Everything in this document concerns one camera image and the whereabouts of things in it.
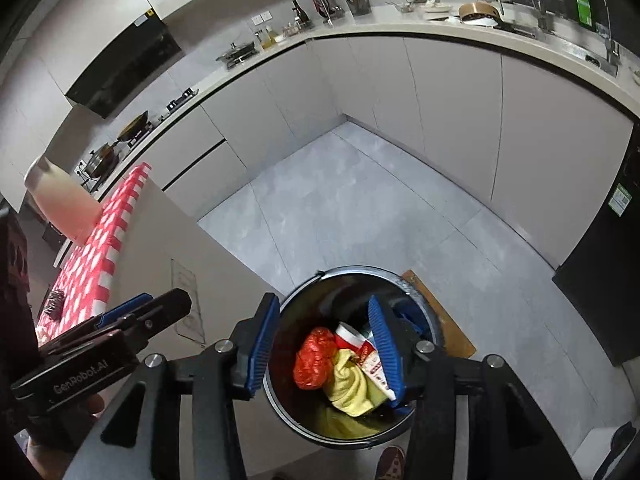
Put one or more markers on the beige kitchen island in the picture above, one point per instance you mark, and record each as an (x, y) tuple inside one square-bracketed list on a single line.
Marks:
[(165, 240)]

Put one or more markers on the blue cloth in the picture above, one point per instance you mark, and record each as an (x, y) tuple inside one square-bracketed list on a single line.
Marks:
[(412, 320)]

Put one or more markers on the dark frying pan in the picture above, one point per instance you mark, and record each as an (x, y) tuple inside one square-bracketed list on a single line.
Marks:
[(132, 127)]

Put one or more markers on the pink thermos jug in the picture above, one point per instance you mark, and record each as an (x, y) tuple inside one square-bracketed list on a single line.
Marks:
[(65, 200)]

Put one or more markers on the person's left hand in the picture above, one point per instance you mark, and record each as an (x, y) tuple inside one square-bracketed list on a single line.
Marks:
[(96, 404)]

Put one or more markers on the red white checkered tablecloth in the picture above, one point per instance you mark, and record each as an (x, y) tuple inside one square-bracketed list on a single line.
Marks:
[(100, 240)]

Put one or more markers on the person's brown shoe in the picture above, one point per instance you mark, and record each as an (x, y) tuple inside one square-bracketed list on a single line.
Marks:
[(390, 462)]

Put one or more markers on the metal pan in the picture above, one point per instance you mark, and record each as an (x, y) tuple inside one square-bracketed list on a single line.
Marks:
[(237, 55)]

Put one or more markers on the black range hood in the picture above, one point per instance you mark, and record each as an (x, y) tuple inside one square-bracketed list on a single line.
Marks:
[(125, 70)]

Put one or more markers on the wooden board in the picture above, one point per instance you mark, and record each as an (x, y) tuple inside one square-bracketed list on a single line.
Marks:
[(450, 330)]

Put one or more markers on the metal faucet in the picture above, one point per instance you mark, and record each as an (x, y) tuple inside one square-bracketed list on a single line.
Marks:
[(611, 45)]

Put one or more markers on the yellow cloth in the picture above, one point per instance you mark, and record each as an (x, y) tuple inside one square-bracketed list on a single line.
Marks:
[(350, 385)]

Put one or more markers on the orange plastic bag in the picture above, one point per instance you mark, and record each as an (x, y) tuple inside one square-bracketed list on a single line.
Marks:
[(312, 360)]

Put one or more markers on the oil bottles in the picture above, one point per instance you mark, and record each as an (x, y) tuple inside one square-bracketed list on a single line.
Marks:
[(268, 39)]

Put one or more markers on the white red food packet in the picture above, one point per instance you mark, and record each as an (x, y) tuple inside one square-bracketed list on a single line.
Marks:
[(372, 362)]

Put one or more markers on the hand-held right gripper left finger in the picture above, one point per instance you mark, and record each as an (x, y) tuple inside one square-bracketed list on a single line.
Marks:
[(265, 340)]

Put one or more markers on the utensil rack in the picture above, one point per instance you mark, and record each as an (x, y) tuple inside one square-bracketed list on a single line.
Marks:
[(325, 5)]

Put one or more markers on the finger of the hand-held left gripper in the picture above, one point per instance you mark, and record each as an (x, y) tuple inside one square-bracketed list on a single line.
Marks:
[(160, 310), (125, 307)]

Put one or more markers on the lidded dark wok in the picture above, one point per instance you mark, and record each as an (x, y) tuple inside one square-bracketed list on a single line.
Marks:
[(102, 157)]

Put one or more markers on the black trash bin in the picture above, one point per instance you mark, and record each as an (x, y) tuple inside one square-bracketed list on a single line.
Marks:
[(300, 310)]

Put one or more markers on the red white bottle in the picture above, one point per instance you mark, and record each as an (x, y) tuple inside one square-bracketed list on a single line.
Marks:
[(350, 337)]

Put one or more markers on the brown pan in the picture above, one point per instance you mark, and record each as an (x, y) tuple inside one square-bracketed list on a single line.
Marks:
[(477, 12)]

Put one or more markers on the green bottle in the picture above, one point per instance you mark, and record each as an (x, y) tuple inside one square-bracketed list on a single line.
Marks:
[(584, 5)]

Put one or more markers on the black refrigerator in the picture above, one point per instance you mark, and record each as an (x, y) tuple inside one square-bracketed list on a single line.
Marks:
[(610, 285)]

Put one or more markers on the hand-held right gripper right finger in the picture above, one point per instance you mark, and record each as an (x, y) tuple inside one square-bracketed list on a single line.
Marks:
[(385, 350)]

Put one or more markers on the dark wine bottle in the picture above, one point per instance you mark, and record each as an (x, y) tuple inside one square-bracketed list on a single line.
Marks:
[(301, 17)]

